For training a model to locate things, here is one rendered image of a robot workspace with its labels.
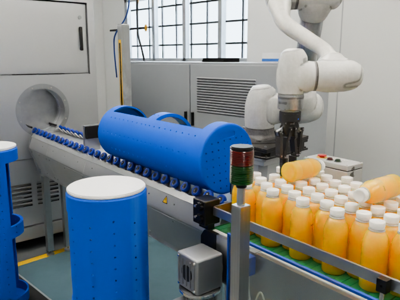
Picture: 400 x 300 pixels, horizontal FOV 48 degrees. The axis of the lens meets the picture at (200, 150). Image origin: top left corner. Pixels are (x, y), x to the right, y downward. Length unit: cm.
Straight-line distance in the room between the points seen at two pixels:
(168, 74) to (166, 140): 241
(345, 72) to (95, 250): 103
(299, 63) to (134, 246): 84
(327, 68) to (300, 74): 9
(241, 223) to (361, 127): 339
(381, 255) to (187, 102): 307
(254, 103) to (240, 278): 122
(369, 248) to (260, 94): 126
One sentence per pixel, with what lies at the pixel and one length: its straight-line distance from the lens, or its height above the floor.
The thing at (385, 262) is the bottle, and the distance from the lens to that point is 125.
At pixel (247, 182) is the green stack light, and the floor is 117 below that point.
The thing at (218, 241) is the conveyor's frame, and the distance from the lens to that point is 155.
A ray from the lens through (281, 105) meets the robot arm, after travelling 158.
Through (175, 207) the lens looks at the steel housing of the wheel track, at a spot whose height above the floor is 87.
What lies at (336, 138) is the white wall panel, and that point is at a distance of 465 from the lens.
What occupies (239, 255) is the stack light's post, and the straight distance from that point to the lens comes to 124.
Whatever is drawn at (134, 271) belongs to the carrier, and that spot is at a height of 75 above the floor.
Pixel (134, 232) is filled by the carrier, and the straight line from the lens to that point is 159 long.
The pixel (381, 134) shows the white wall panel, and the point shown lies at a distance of 444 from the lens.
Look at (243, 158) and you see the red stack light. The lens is 115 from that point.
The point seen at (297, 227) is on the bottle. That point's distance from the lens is 135.
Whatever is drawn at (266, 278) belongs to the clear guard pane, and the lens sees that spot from 135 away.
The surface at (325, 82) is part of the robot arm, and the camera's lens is 158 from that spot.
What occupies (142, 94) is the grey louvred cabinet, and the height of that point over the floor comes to 113.
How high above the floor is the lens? 148
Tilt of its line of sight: 12 degrees down
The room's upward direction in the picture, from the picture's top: straight up
